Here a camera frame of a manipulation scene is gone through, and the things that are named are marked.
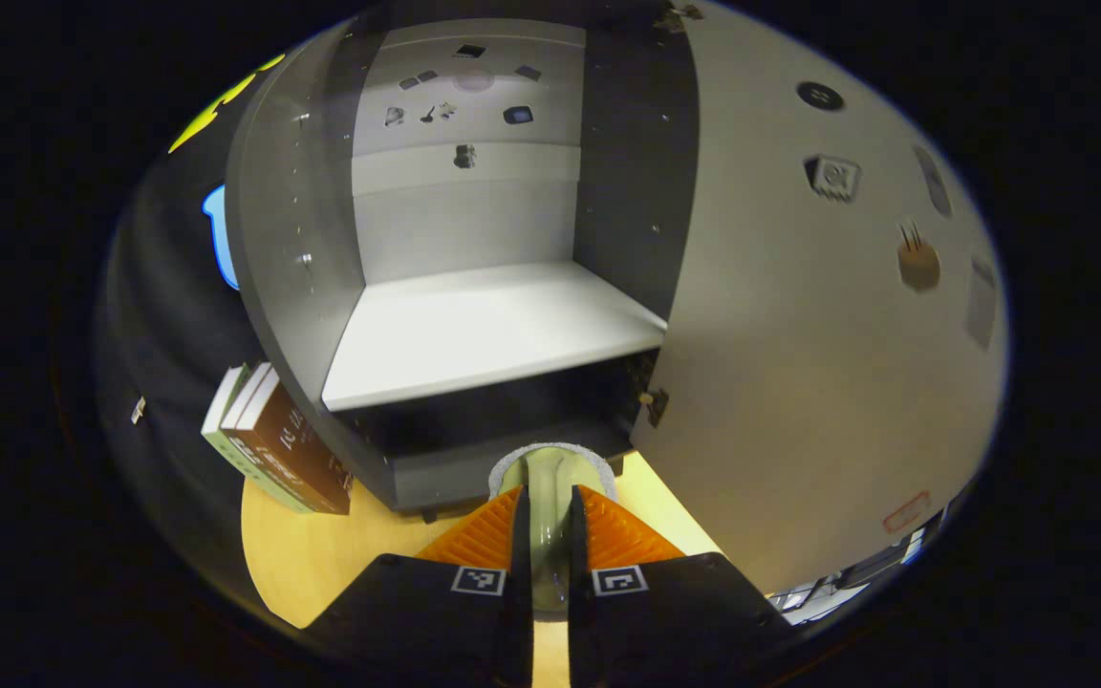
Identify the black backdrop cloth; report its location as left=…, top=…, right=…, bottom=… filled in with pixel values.
left=97, top=53, right=270, bottom=574

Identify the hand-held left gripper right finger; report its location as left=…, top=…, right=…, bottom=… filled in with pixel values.
left=567, top=484, right=795, bottom=688

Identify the dark grey cabinet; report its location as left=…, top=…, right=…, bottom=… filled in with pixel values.
left=226, top=0, right=704, bottom=522

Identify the green bottle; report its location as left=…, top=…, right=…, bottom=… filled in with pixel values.
left=501, top=449, right=604, bottom=614

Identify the green spine book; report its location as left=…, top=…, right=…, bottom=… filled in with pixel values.
left=201, top=363, right=317, bottom=515

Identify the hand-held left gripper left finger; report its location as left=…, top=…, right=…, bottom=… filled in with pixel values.
left=307, top=485, right=534, bottom=688

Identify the grey round coaster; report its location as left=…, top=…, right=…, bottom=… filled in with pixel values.
left=487, top=441, right=619, bottom=503

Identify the beige cabinet door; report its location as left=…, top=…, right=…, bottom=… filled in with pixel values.
left=629, top=0, right=1010, bottom=598

